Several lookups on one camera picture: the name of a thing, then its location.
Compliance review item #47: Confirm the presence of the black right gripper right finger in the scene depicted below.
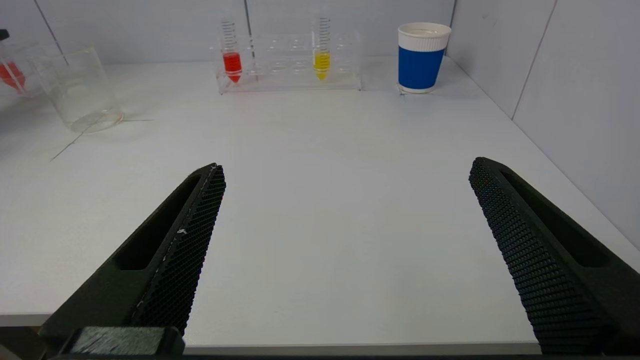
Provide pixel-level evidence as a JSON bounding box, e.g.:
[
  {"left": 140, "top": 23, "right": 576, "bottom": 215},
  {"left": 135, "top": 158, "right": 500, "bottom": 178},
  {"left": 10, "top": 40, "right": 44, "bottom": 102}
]
[{"left": 468, "top": 156, "right": 640, "bottom": 357}]

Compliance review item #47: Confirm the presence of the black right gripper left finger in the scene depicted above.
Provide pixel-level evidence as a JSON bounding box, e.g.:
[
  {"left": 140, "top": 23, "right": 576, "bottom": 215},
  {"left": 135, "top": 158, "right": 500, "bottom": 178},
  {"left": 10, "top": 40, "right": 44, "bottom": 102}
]
[{"left": 39, "top": 163, "right": 227, "bottom": 358}]

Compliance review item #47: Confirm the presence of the test tube with orange pigment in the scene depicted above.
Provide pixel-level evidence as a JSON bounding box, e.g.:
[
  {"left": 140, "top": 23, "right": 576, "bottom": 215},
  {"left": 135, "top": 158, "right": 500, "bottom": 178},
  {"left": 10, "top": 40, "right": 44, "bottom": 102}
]
[{"left": 0, "top": 59, "right": 27, "bottom": 94}]

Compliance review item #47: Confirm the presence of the test tube with yellow pigment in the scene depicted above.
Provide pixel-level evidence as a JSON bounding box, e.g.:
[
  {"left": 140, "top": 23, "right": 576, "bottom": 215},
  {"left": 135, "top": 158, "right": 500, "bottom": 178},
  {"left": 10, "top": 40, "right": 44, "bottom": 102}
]
[{"left": 312, "top": 5, "right": 333, "bottom": 81}]

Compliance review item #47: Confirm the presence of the clear acrylic test tube rack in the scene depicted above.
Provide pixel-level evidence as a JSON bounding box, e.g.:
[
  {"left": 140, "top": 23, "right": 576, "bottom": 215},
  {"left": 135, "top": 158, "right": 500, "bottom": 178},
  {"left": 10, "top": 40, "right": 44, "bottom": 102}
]
[
  {"left": 0, "top": 42, "right": 46, "bottom": 99},
  {"left": 210, "top": 31, "right": 364, "bottom": 96}
]

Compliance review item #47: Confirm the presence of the clear glass beaker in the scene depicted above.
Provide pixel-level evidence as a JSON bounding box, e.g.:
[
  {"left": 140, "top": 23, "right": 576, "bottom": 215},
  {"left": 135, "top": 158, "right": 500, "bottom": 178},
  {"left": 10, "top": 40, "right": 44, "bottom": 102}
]
[{"left": 29, "top": 42, "right": 125, "bottom": 134}]

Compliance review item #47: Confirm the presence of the test tube with red pigment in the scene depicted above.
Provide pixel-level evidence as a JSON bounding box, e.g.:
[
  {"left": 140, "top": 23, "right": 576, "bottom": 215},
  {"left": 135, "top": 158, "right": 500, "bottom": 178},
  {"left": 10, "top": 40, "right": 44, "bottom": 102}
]
[{"left": 219, "top": 10, "right": 244, "bottom": 85}]

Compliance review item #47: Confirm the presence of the blue sleeve white paper cup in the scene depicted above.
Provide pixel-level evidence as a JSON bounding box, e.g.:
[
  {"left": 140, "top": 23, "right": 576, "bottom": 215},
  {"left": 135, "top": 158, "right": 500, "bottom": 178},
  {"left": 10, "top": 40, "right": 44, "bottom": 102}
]
[{"left": 397, "top": 22, "right": 453, "bottom": 95}]

